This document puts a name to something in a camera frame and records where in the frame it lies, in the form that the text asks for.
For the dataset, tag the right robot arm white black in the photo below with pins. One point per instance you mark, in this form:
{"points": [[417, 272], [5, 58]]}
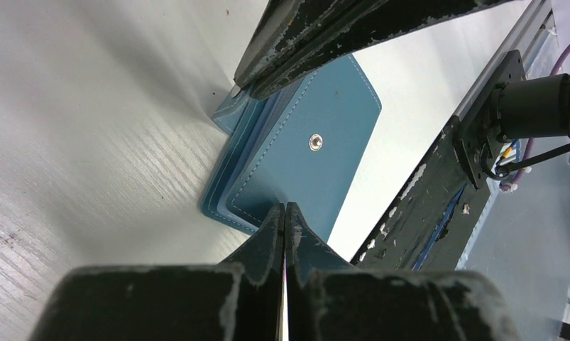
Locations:
{"points": [[529, 109]]}

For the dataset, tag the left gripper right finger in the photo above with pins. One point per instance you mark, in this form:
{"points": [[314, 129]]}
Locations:
{"points": [[330, 299]]}

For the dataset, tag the blue leather card holder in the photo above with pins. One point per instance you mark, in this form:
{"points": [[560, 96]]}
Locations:
{"points": [[302, 144]]}

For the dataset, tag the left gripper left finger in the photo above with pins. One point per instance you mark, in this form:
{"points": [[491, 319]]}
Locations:
{"points": [[240, 298]]}

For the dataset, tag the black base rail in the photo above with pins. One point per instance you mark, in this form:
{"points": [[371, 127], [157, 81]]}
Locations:
{"points": [[430, 221]]}

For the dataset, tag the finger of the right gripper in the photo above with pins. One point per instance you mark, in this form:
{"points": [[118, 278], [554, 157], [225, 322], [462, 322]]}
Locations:
{"points": [[380, 21], [292, 39]]}

